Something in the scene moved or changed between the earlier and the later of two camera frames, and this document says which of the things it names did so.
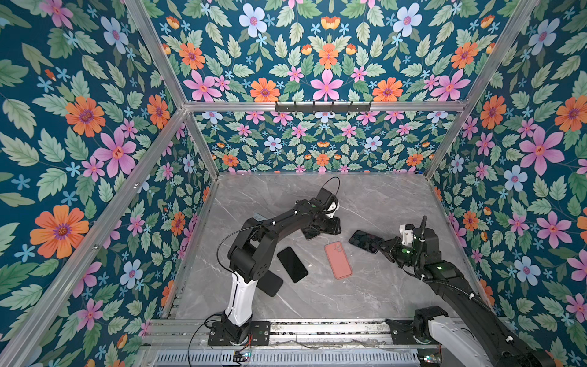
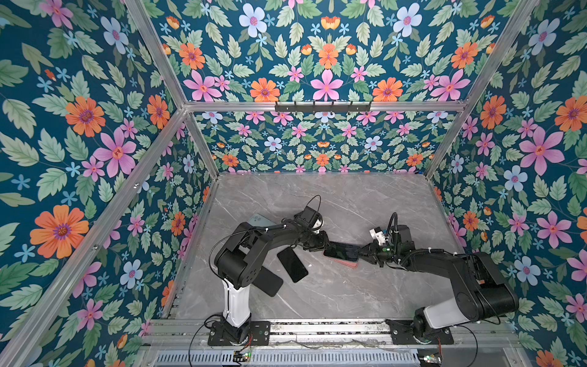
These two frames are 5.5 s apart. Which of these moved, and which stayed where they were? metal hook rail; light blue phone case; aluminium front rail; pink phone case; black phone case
Moved: pink phone case
Stayed: aluminium front rail; black phone case; metal hook rail; light blue phone case
